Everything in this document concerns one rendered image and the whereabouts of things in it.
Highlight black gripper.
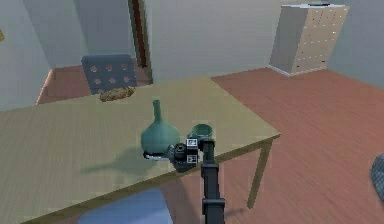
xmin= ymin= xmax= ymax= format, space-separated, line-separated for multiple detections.
xmin=142 ymin=142 xmax=200 ymax=174

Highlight green long-necked vase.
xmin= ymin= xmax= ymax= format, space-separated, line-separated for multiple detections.
xmin=140 ymin=99 xmax=181 ymax=155

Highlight tan wooden table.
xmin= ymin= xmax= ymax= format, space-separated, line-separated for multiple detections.
xmin=0 ymin=75 xmax=282 ymax=224

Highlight green bowl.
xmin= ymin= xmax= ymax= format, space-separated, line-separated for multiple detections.
xmin=189 ymin=123 xmax=214 ymax=141

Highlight blue chair with round holes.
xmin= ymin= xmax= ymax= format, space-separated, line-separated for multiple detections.
xmin=80 ymin=53 xmax=139 ymax=96

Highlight dark brown room door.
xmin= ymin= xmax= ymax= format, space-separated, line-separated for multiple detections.
xmin=128 ymin=0 xmax=154 ymax=84

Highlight beige chest of drawers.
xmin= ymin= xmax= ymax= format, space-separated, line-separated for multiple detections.
xmin=268 ymin=3 xmax=351 ymax=77

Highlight grey checked cushion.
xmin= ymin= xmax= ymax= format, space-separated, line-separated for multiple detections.
xmin=369 ymin=153 xmax=384 ymax=202

